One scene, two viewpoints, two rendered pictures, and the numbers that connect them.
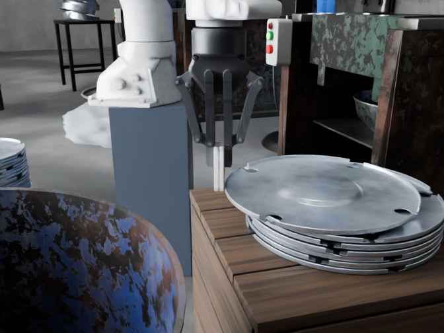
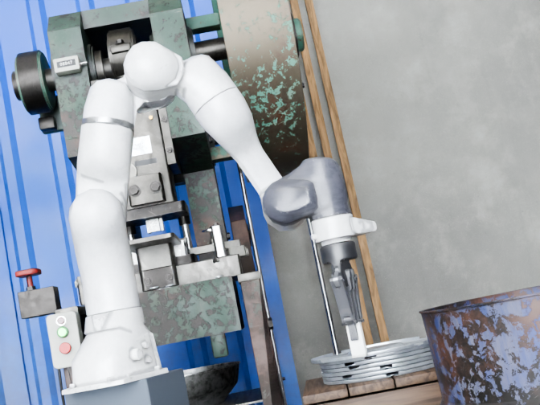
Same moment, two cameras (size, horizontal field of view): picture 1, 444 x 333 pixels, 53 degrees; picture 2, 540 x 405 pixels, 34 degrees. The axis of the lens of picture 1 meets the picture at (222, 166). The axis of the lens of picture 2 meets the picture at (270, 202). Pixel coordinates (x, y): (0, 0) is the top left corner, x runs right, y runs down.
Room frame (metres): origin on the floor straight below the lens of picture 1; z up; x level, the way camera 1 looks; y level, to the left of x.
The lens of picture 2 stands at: (0.19, 1.82, 0.52)
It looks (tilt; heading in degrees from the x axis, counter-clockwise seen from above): 7 degrees up; 287
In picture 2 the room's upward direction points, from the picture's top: 11 degrees counter-clockwise
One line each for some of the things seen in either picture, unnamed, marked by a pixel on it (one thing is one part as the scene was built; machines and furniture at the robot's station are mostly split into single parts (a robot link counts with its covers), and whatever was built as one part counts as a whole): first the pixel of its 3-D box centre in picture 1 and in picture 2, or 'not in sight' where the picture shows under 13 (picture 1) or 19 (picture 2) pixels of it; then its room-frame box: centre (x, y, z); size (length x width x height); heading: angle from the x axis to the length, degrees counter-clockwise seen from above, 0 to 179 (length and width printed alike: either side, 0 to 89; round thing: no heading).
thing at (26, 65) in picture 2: not in sight; (47, 88); (1.53, -0.50, 1.31); 0.22 x 0.12 x 0.22; 110
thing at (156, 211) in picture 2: not in sight; (154, 218); (1.29, -0.57, 0.86); 0.20 x 0.16 x 0.05; 20
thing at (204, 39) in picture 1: (219, 60); (341, 264); (0.63, 0.00, 0.60); 0.08 x 0.07 x 0.09; 87
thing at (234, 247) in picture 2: not in sight; (217, 243); (1.13, -0.62, 0.76); 0.17 x 0.06 x 0.10; 20
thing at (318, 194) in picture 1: (318, 187); (375, 349); (0.63, -0.15, 0.41); 0.29 x 0.29 x 0.01
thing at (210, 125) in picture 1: (210, 108); (345, 297); (0.63, 0.02, 0.53); 0.04 x 0.01 x 0.11; 177
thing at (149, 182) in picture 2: not in sight; (141, 157); (1.27, -0.52, 1.04); 0.17 x 0.15 x 0.30; 110
